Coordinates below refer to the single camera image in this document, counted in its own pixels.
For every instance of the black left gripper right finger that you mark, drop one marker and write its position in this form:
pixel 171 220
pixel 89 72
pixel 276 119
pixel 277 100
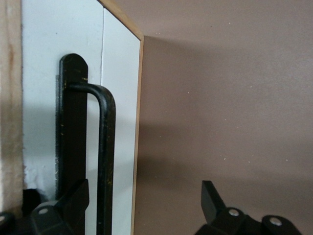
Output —
pixel 220 220

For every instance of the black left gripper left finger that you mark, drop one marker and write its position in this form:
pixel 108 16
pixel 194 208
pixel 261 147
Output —
pixel 61 215

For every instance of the wooden drawer with white front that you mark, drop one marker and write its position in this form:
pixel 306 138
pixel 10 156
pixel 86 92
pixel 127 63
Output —
pixel 39 49

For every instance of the wooden drawer cabinet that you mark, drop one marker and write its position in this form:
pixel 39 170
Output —
pixel 9 73

